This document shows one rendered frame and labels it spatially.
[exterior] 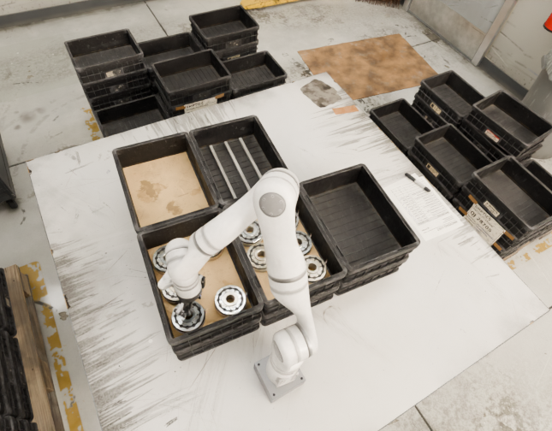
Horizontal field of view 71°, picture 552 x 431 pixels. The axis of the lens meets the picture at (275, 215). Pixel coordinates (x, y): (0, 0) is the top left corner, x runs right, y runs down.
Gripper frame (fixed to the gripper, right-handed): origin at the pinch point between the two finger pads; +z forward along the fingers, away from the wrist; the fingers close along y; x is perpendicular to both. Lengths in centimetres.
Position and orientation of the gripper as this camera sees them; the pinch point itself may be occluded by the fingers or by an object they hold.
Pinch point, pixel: (192, 304)
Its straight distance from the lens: 127.6
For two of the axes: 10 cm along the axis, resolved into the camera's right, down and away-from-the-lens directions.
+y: 4.4, -7.3, 5.2
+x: -9.0, -4.1, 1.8
